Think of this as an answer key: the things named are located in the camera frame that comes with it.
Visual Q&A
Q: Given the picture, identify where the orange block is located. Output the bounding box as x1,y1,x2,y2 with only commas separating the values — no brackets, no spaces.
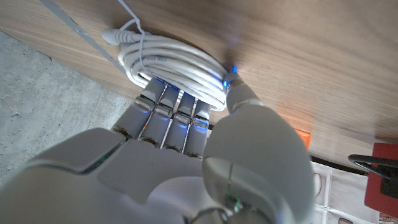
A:
295,129,312,150

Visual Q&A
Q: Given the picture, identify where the wooden drawer with red front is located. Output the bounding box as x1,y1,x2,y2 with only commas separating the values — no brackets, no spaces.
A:
364,142,398,215

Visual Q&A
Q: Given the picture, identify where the printed bookshelf backdrop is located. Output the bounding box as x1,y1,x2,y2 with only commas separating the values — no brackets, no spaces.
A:
310,160,398,224

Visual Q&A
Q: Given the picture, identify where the white Ethernet cable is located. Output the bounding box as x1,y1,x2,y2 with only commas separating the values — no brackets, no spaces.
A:
101,0,229,112

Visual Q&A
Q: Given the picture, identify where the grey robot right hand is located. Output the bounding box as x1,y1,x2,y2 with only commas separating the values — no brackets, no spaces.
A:
0,70,317,224

